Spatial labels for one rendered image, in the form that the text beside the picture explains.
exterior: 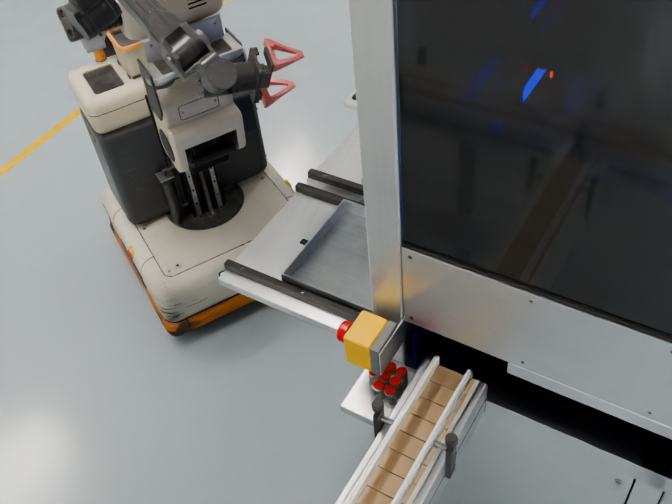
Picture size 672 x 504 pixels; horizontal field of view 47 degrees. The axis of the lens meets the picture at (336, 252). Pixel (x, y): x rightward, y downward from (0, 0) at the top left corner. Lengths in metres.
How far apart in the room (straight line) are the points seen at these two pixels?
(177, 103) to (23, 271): 1.25
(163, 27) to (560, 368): 0.93
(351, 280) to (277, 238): 0.22
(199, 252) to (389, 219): 1.48
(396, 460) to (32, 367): 1.80
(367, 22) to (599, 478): 0.92
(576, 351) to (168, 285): 1.60
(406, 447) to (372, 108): 0.58
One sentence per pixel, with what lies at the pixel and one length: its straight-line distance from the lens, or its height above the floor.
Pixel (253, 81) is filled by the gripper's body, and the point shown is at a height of 1.27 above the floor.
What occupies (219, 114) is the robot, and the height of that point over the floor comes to 0.80.
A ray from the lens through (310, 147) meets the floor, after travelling 3.41.
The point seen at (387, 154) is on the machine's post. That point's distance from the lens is 1.12.
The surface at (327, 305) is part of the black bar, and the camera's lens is 1.57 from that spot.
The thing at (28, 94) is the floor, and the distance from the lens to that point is 4.25.
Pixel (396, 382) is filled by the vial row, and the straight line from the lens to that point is 1.41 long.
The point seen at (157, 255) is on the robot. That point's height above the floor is 0.28.
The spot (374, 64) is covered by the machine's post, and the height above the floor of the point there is 1.53.
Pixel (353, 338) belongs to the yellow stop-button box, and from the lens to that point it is 1.34.
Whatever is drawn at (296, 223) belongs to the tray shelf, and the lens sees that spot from 1.77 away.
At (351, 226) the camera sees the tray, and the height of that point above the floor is 0.88.
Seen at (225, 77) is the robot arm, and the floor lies 1.33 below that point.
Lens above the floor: 2.09
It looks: 46 degrees down
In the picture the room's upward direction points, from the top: 7 degrees counter-clockwise
